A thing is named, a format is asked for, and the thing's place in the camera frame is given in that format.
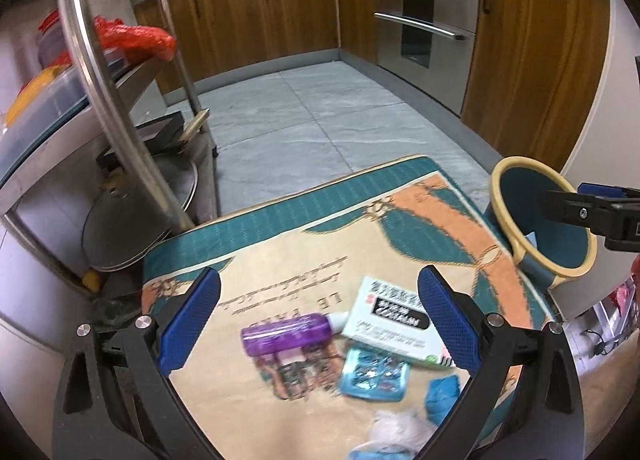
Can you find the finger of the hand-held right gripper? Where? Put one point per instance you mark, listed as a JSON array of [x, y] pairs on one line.
[[575, 210], [597, 190]]

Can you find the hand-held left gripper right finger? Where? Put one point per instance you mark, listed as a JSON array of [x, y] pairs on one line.
[[447, 325]]

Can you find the round metal lid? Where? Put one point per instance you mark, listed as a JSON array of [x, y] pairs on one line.
[[125, 220]]

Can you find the purple plastic bottle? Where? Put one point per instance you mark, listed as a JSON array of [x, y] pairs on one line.
[[285, 337]]

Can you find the wooden kitchen cabinets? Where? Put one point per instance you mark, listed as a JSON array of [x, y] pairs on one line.
[[525, 40]]

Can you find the small yellow object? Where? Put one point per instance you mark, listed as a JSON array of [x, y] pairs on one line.
[[92, 281]]

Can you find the stainless steel oven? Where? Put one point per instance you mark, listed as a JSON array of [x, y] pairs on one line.
[[450, 75]]

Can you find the blue grey plastic tray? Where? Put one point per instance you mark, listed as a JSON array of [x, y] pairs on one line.
[[65, 95]]

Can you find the blue blister pack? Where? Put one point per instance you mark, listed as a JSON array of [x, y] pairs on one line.
[[372, 375]]

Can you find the red lidded jar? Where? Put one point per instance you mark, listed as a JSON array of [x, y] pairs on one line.
[[50, 35]]

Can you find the white medicine box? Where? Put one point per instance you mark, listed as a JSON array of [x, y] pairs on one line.
[[385, 327]]

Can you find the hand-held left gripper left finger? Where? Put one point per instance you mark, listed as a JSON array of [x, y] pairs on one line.
[[190, 320]]

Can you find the white blue plastic packet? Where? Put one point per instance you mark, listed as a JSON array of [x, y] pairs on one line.
[[372, 452]]

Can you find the red plastic bag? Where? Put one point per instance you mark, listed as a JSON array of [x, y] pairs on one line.
[[135, 40]]

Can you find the red packaged goods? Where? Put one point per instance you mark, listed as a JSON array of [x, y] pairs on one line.
[[625, 302]]

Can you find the black flat box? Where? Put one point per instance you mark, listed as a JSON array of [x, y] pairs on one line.
[[160, 132]]

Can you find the clear plastic bag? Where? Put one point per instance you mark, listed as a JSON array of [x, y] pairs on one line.
[[400, 427]]

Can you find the blue bin with yellow rim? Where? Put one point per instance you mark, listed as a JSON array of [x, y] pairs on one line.
[[525, 200]]

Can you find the patterned teal cloth mat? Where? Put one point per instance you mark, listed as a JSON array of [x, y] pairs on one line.
[[300, 250]]

